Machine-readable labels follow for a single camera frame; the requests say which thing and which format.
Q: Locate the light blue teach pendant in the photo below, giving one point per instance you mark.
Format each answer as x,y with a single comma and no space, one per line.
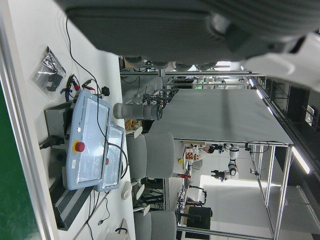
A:
87,140
115,160

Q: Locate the green conveyor belt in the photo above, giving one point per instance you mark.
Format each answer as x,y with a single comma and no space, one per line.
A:
15,175

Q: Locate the white robot with black joints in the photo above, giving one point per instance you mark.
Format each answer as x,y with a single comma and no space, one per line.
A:
233,160

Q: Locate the black background monitor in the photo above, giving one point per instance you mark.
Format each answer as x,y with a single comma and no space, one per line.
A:
200,217

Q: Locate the tan bread-shaped toys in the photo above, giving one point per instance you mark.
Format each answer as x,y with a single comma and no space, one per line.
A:
131,124

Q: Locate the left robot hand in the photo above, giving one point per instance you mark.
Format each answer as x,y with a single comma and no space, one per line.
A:
150,30

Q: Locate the ceiling light strip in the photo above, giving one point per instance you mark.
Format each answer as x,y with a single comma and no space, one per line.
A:
301,161
271,110
258,93

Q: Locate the clear bag with black parts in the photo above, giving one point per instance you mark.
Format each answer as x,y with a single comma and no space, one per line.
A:
47,72

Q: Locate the aluminium frame cell with canopy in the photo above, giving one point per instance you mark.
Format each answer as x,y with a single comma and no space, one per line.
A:
225,115

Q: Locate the dark gray metal box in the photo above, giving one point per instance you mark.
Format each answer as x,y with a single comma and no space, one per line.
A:
57,120

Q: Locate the white computer mouse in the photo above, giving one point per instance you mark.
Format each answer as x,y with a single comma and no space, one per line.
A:
126,190

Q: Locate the small black plug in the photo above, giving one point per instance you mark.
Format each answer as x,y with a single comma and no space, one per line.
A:
106,91

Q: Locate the gray cylindrical flask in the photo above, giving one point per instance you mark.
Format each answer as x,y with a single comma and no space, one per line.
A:
135,111

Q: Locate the gray office chair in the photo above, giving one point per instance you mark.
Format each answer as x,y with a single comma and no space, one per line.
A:
162,225
160,155

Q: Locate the yellow emergency button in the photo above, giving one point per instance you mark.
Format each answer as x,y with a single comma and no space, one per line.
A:
180,161

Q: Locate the red alligator clip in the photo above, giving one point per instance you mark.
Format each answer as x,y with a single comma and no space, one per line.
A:
75,83
88,85

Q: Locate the person in white shirt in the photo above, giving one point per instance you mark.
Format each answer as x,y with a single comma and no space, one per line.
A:
201,153

